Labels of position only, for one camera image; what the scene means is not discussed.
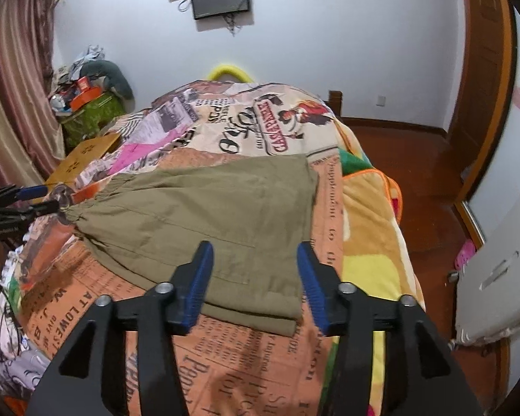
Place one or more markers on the white plastic board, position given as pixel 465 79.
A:
pixel 494 277

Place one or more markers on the brown cardboard box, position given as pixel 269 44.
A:
pixel 82 156

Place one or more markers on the pink slipper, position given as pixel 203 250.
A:
pixel 466 255

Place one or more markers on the white wall socket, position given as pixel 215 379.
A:
pixel 381 100

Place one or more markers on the brown wooden door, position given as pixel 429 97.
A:
pixel 481 73

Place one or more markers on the orange box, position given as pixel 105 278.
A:
pixel 86 98

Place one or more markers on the olive green pants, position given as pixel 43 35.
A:
pixel 199 208

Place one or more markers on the newspaper print blanket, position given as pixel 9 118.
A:
pixel 251 368

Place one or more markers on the colourful fleece blanket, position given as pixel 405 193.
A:
pixel 366 247

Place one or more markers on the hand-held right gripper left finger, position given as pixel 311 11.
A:
pixel 198 286

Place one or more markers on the red and white box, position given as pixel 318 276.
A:
pixel 83 83

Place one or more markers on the grey crumpled cloth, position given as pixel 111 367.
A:
pixel 89 56

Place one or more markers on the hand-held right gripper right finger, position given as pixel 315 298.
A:
pixel 313 288

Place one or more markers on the pink striped curtain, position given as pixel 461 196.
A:
pixel 13 95

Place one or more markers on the wooden bedpost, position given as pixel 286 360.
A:
pixel 334 102

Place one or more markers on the green patterned bag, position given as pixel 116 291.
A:
pixel 86 123

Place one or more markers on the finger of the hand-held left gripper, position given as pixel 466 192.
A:
pixel 31 191
pixel 30 210

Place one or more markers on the yellow curved tube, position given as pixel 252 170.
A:
pixel 225 69

